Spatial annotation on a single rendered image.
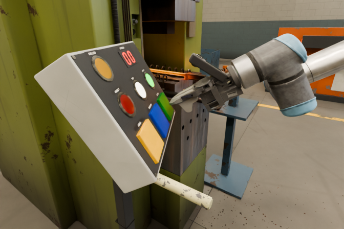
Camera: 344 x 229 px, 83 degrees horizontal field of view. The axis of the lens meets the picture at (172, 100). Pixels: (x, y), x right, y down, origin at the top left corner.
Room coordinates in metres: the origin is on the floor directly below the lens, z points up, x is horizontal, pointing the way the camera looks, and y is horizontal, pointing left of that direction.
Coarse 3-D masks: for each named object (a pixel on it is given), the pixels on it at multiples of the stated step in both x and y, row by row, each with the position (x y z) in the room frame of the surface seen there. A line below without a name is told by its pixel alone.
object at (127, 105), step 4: (124, 96) 0.38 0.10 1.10; (120, 100) 0.36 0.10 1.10; (124, 100) 0.37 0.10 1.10; (128, 100) 0.38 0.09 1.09; (124, 104) 0.36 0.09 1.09; (128, 104) 0.37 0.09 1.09; (132, 104) 0.39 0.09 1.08; (124, 108) 0.35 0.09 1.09; (128, 108) 0.36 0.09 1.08; (132, 108) 0.38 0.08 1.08; (128, 112) 0.36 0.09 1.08; (132, 112) 0.37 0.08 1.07
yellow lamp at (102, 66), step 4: (96, 60) 0.37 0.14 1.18; (100, 60) 0.38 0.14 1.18; (96, 64) 0.36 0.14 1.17; (100, 64) 0.37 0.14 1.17; (104, 64) 0.39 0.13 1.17; (100, 68) 0.37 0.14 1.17; (104, 68) 0.38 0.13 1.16; (108, 68) 0.39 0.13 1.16; (100, 72) 0.36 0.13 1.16; (104, 72) 0.37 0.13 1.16; (108, 72) 0.38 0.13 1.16; (104, 76) 0.36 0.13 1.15; (108, 76) 0.37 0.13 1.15
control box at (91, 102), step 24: (96, 48) 0.41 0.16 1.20; (120, 48) 0.52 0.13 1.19; (48, 72) 0.32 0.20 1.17; (72, 72) 0.31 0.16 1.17; (96, 72) 0.35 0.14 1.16; (120, 72) 0.44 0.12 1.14; (144, 72) 0.57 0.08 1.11; (72, 96) 0.31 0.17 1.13; (96, 96) 0.31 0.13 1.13; (120, 96) 0.37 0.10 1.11; (72, 120) 0.31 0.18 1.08; (96, 120) 0.31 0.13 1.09; (120, 120) 0.32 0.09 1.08; (144, 120) 0.40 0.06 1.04; (168, 120) 0.53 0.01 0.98; (96, 144) 0.31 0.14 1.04; (120, 144) 0.30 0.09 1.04; (120, 168) 0.30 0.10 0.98; (144, 168) 0.30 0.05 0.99
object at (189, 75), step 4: (160, 72) 1.10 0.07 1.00; (164, 72) 1.08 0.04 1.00; (168, 72) 1.07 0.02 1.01; (172, 72) 1.06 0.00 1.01; (176, 72) 1.06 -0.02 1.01; (188, 76) 1.01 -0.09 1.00; (192, 76) 1.00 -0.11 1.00; (196, 76) 0.99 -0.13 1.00; (200, 76) 0.97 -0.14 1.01; (204, 76) 0.96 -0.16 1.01; (196, 80) 0.98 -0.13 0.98
